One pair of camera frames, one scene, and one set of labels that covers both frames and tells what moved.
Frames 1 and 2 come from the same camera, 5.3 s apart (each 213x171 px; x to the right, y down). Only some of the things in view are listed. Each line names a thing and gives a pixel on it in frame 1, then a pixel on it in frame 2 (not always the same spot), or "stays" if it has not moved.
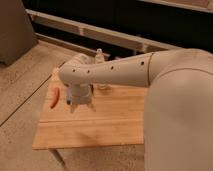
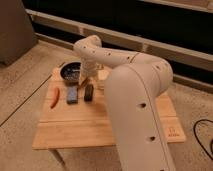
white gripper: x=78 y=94 → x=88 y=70
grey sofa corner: x=17 y=34 stays
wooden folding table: x=118 y=118 stays
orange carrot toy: x=56 y=98 stays
